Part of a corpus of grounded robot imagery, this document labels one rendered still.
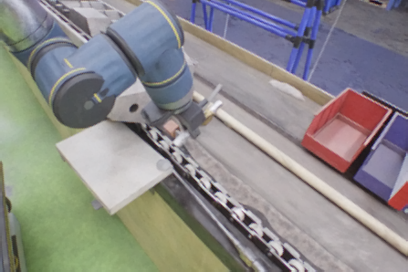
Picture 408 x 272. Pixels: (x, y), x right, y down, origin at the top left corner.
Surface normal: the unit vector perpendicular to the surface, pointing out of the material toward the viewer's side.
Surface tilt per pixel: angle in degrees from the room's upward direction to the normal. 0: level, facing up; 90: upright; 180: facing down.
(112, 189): 0
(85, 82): 84
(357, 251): 0
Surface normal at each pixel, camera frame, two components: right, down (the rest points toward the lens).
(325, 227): 0.11, -0.77
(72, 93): 0.62, 0.48
